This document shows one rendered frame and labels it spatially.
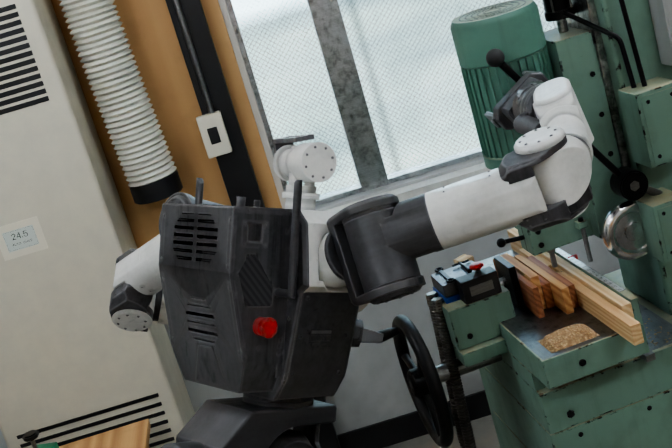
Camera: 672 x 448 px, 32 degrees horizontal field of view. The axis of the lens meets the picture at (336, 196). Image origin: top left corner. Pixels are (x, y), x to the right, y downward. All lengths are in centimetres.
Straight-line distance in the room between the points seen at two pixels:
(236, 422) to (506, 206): 54
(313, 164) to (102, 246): 159
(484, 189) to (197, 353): 53
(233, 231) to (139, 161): 172
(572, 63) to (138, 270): 93
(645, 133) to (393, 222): 72
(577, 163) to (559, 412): 72
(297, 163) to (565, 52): 67
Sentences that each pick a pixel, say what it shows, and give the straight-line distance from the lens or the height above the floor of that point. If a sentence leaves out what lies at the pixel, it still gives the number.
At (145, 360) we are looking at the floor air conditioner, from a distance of 351.
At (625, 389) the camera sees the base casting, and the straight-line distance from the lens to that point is 237.
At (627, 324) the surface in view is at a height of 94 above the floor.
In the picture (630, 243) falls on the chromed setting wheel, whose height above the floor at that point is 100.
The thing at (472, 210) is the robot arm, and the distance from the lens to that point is 170.
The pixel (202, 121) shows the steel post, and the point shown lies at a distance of 349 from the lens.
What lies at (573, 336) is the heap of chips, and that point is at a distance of 224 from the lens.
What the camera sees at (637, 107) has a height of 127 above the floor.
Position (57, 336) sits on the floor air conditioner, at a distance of 351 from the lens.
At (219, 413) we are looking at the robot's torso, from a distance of 189.
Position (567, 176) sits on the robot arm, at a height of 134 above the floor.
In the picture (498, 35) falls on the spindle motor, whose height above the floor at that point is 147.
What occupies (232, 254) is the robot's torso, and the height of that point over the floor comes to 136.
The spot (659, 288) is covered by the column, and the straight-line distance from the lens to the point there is 250.
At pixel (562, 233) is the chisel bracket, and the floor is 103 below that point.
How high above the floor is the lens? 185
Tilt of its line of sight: 15 degrees down
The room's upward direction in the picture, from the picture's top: 16 degrees counter-clockwise
